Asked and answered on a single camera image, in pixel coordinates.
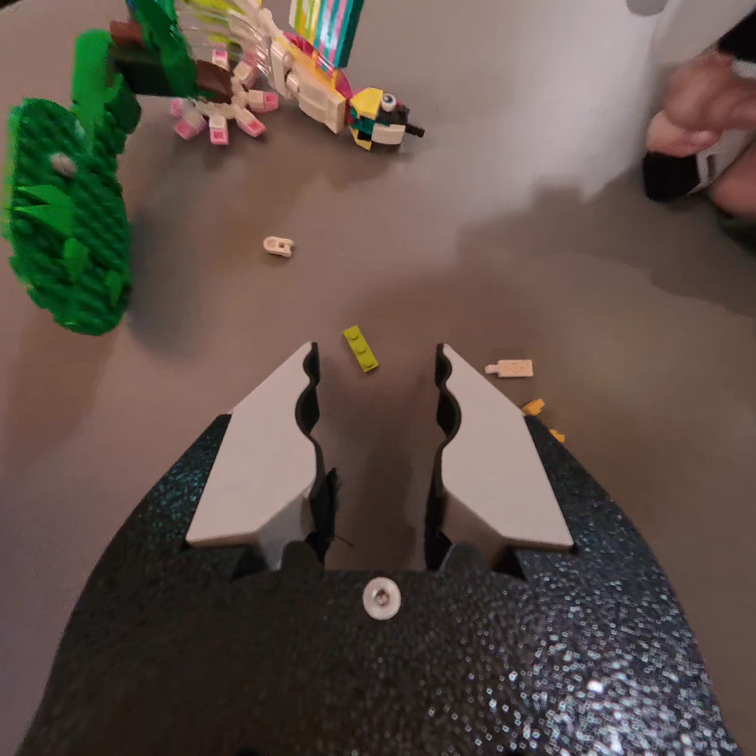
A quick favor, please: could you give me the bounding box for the lime lego plate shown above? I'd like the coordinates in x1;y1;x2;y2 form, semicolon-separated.
342;324;380;373

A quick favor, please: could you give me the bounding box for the green brown lego plant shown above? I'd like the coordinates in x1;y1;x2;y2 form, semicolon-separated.
72;0;235;139

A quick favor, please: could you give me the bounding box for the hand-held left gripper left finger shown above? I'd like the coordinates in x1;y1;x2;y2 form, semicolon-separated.
186;341;340;571

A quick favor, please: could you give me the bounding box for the pink white lego flower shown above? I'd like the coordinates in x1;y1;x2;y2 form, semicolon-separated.
170;50;280;146

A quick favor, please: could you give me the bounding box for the green lego baseplate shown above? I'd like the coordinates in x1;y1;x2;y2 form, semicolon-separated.
0;97;143;336

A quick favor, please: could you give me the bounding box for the person's right hand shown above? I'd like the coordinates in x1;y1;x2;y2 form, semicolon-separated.
645;49;756;219

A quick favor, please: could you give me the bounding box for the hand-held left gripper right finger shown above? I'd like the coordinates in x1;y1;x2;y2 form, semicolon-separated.
425;343;575;571

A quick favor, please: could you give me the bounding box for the person's right forearm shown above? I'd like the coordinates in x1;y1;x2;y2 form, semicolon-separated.
716;177;756;256

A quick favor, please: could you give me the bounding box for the colourful lego bird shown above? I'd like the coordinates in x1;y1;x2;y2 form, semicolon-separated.
177;0;426;152

